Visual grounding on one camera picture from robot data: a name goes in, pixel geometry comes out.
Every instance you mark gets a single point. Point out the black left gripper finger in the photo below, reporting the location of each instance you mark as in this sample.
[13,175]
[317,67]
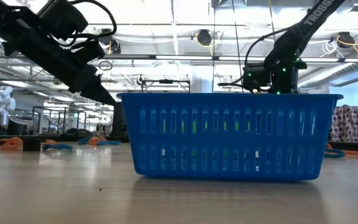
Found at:
[99,91]

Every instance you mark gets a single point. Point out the black background rig frame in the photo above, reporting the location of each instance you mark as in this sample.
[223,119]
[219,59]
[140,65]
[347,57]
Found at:
[166,81]

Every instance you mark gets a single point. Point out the white robot figure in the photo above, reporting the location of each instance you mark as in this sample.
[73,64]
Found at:
[3,101]

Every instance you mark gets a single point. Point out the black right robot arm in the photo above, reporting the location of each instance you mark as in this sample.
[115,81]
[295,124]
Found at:
[309,21]

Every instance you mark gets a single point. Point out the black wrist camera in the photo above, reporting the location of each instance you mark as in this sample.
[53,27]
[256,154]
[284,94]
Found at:
[62,18]
[256,77]

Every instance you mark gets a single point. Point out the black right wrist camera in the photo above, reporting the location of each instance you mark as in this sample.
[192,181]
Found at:
[256,77]

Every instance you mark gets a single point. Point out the black upright panel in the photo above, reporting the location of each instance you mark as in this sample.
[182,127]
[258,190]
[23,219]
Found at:
[119,119]

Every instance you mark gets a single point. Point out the long ceiling light bar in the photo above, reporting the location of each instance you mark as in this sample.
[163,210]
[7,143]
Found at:
[182,57]

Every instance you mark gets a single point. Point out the orange rubber band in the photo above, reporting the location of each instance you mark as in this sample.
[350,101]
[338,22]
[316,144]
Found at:
[51,141]
[11,141]
[93,140]

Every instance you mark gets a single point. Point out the floral patterned cloth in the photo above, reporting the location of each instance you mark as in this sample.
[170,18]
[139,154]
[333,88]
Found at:
[351,124]

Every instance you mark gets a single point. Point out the black background box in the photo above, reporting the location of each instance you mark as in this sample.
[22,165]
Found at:
[17,126]

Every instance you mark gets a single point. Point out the blue plastic basket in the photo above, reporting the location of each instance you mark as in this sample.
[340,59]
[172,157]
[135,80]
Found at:
[228,102]

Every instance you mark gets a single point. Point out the blue and orange scissors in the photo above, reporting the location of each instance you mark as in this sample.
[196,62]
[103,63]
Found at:
[110,142]

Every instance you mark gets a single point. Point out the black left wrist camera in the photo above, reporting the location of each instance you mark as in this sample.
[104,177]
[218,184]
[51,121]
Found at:
[62,18]

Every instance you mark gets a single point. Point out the blue rubber band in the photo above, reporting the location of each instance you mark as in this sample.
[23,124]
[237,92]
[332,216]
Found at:
[57,147]
[343,153]

